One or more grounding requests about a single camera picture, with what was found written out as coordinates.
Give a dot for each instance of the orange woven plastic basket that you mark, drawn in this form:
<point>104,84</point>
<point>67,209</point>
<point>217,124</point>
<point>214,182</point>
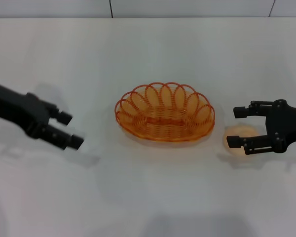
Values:
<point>162,121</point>

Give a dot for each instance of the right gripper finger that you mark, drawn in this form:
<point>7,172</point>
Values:
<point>234,142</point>
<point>240,111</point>

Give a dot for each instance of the pale round bread bun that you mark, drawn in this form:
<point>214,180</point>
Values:
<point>244,130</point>

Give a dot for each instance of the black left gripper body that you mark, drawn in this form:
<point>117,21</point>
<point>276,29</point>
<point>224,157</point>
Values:
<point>17,108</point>

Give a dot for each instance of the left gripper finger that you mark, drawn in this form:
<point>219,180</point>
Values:
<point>69,140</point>
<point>62,117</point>

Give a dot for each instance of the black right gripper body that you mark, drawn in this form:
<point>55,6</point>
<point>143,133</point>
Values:
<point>284,126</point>

